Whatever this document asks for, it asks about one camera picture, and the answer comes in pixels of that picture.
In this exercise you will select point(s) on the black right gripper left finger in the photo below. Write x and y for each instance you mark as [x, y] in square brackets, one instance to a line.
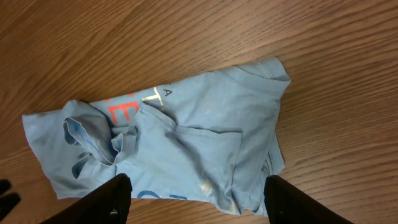
[108, 204]

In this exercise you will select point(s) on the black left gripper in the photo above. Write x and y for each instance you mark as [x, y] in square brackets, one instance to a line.
[8, 201]

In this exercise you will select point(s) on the light blue t-shirt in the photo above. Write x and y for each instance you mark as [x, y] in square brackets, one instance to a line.
[208, 138]

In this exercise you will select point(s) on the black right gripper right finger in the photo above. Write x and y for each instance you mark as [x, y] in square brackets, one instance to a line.
[286, 204]

